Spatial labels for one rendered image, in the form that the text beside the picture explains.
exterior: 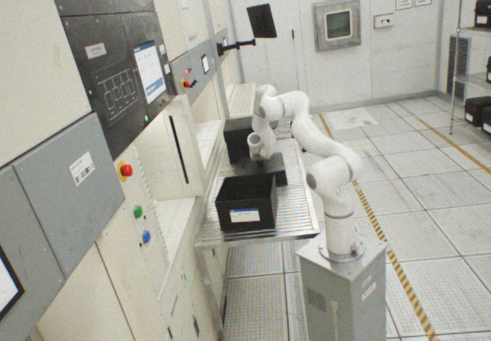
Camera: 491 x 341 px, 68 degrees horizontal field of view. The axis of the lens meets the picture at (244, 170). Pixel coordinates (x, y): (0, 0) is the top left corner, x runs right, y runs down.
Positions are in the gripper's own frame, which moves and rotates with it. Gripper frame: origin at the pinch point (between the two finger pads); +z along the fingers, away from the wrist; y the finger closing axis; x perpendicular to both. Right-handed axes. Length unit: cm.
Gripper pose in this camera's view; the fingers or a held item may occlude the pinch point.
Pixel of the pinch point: (259, 160)
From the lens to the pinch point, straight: 223.0
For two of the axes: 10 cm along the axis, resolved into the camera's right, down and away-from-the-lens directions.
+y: -9.9, 1.4, 0.9
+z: 1.3, 3.4, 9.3
